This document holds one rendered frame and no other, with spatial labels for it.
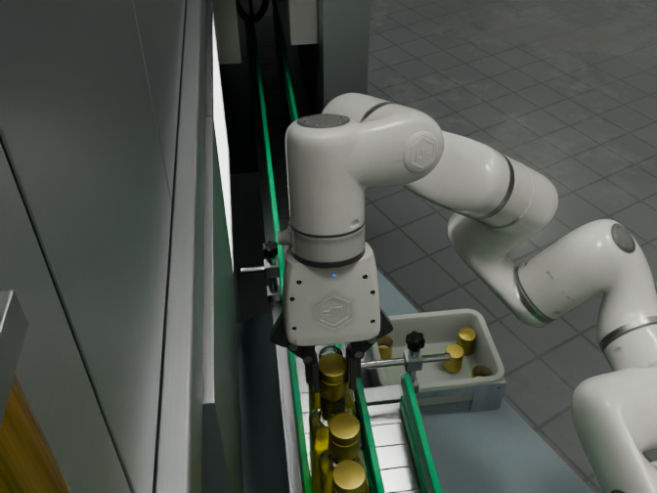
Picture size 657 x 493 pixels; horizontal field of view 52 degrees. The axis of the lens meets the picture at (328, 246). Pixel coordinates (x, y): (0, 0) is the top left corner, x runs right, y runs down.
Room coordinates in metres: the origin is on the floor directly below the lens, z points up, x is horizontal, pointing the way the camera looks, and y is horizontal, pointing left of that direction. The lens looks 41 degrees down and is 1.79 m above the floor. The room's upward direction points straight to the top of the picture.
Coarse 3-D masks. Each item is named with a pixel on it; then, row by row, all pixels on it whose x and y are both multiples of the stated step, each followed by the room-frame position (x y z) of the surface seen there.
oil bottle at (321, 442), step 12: (348, 408) 0.50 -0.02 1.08; (312, 420) 0.49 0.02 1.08; (312, 432) 0.47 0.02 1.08; (324, 432) 0.46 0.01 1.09; (312, 444) 0.46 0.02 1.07; (324, 444) 0.45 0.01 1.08; (312, 456) 0.46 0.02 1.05; (312, 468) 0.46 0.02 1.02; (312, 480) 0.46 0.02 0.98; (312, 492) 0.47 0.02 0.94
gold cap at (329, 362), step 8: (320, 360) 0.49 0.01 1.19; (328, 360) 0.49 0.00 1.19; (336, 360) 0.49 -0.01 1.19; (344, 360) 0.49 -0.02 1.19; (320, 368) 0.48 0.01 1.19; (328, 368) 0.48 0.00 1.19; (336, 368) 0.48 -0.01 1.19; (344, 368) 0.48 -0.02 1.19; (320, 376) 0.47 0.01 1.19; (328, 376) 0.47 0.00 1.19; (336, 376) 0.47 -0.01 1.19; (344, 376) 0.47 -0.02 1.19; (320, 384) 0.47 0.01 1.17; (328, 384) 0.47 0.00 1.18; (336, 384) 0.47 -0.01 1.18; (344, 384) 0.47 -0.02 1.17; (320, 392) 0.47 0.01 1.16; (328, 392) 0.47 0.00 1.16; (336, 392) 0.47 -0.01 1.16; (344, 392) 0.47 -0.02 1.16
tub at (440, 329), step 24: (432, 312) 0.89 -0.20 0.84; (456, 312) 0.89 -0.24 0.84; (432, 336) 0.88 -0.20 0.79; (456, 336) 0.89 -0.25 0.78; (480, 336) 0.85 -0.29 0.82; (480, 360) 0.82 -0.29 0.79; (384, 384) 0.72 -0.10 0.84; (432, 384) 0.72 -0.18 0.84; (456, 384) 0.72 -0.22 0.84; (480, 384) 0.73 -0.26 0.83
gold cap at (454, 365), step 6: (450, 348) 0.83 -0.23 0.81; (456, 348) 0.83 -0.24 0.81; (456, 354) 0.81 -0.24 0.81; (462, 354) 0.81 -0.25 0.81; (450, 360) 0.81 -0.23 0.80; (456, 360) 0.80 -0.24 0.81; (444, 366) 0.81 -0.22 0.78; (450, 366) 0.81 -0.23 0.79; (456, 366) 0.80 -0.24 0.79; (450, 372) 0.80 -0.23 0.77; (456, 372) 0.80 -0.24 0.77
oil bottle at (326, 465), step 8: (360, 448) 0.45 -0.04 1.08; (320, 456) 0.44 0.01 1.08; (328, 456) 0.43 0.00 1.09; (360, 456) 0.43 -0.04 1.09; (320, 464) 0.43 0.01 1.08; (328, 464) 0.42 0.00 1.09; (360, 464) 0.42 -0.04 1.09; (320, 472) 0.42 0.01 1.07; (328, 472) 0.41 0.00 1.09; (320, 480) 0.41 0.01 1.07; (328, 480) 0.40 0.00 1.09; (368, 480) 0.41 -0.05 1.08; (320, 488) 0.41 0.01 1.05; (328, 488) 0.40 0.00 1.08; (368, 488) 0.40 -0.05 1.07
